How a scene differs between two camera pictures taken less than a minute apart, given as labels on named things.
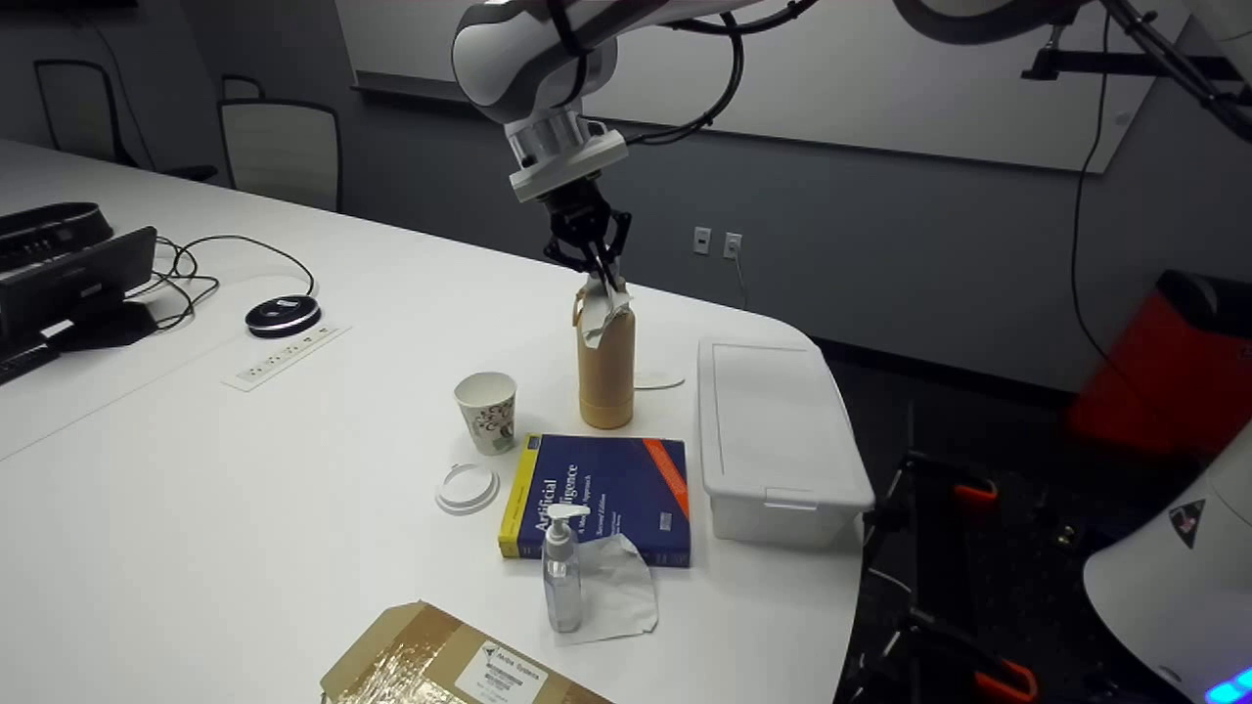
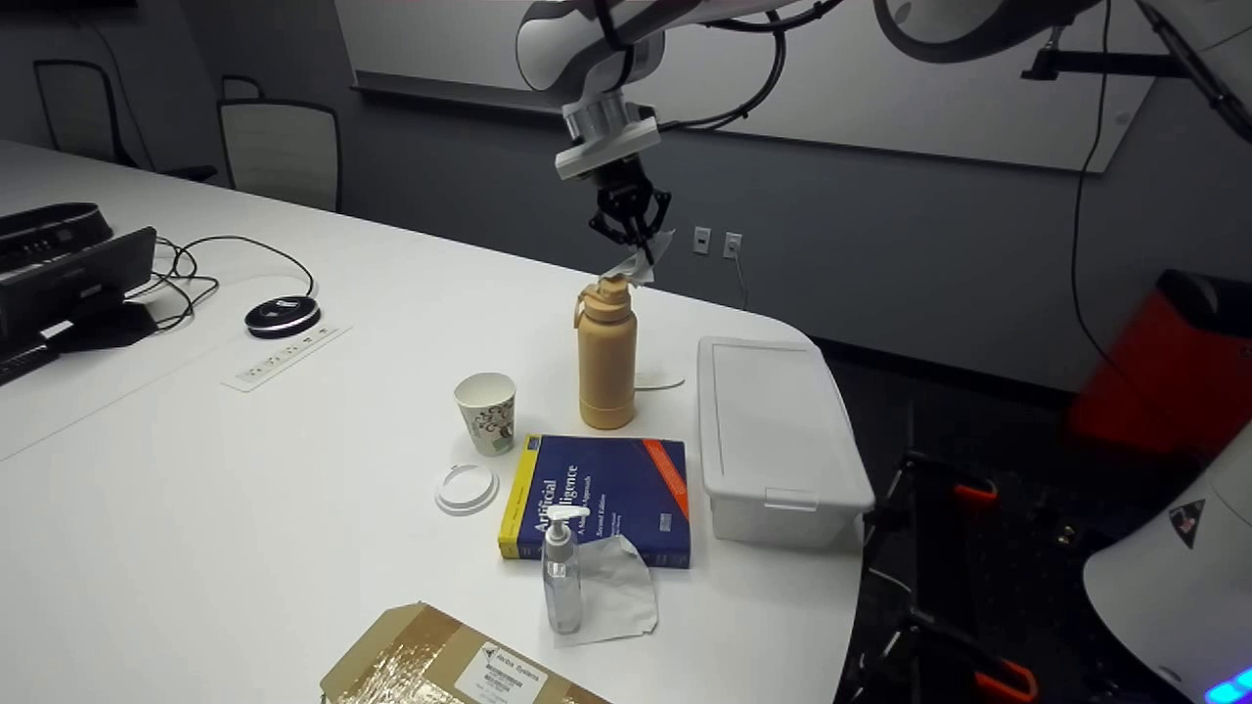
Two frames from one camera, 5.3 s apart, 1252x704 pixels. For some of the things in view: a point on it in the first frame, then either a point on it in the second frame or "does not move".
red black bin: [1180, 368] does not move
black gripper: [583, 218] to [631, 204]
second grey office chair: [80, 108] does not move
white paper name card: [262, 368] does not move
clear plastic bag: [596, 303] to [636, 269]
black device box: [47, 228] does not move
